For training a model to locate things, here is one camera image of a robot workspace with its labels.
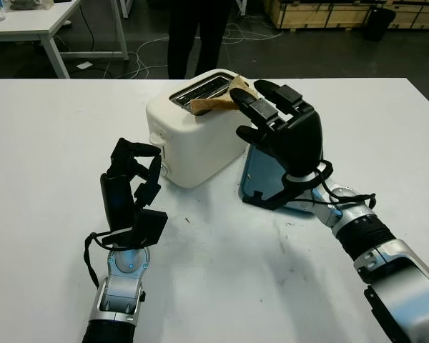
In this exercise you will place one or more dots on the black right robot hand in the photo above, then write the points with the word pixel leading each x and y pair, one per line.
pixel 296 143

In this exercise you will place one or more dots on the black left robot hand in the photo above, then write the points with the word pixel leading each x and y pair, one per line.
pixel 116 200

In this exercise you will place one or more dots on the cream white two-slot toaster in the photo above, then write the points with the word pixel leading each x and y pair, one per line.
pixel 193 153

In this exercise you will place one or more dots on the slice of toast bread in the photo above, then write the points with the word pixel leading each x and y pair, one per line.
pixel 214 104

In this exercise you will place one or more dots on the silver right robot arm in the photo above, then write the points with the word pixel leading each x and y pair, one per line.
pixel 397 268

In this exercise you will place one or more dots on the blue plastic tray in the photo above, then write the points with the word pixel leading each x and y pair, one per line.
pixel 261 175

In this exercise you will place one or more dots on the wooden shipping crates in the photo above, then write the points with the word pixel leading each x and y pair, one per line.
pixel 307 14

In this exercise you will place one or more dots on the white paper sheet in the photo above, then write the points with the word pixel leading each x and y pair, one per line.
pixel 84 65

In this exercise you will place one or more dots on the black waste bin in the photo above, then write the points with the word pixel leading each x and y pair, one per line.
pixel 379 23

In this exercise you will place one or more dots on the white table leg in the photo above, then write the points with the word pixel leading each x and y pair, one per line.
pixel 241 7
pixel 124 8

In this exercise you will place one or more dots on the person in dark clothes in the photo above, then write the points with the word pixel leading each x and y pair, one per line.
pixel 186 43

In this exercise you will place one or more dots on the white office desk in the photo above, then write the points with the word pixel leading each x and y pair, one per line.
pixel 28 25

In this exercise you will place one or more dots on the clear container with grey cloth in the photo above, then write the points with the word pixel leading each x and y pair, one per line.
pixel 30 4

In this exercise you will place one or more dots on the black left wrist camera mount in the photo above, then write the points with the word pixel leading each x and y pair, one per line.
pixel 152 227

